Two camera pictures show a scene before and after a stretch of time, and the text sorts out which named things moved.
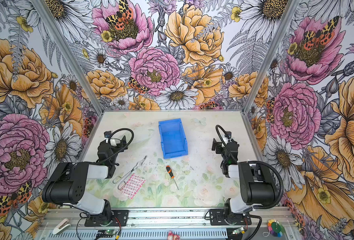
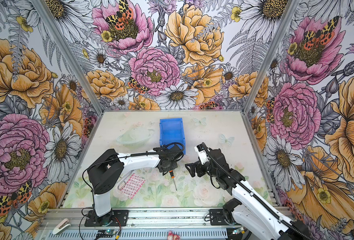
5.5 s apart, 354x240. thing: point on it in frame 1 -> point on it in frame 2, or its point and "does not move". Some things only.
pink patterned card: (133, 185) does not move
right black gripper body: (220, 149) -> (203, 169)
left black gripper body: (118, 149) -> (170, 166)
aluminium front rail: (271, 223) does not move
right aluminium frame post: (272, 54) does not move
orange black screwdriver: (168, 169) does not move
